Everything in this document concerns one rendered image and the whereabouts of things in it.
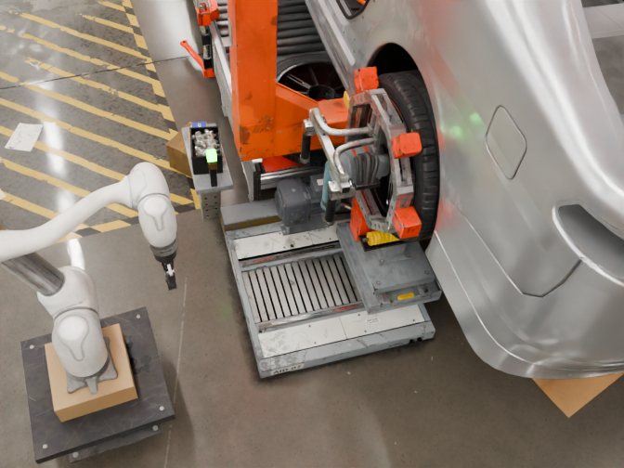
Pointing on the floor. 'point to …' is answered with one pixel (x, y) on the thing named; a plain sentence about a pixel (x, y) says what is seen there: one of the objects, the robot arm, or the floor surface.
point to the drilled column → (210, 201)
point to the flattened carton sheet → (575, 391)
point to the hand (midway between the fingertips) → (171, 281)
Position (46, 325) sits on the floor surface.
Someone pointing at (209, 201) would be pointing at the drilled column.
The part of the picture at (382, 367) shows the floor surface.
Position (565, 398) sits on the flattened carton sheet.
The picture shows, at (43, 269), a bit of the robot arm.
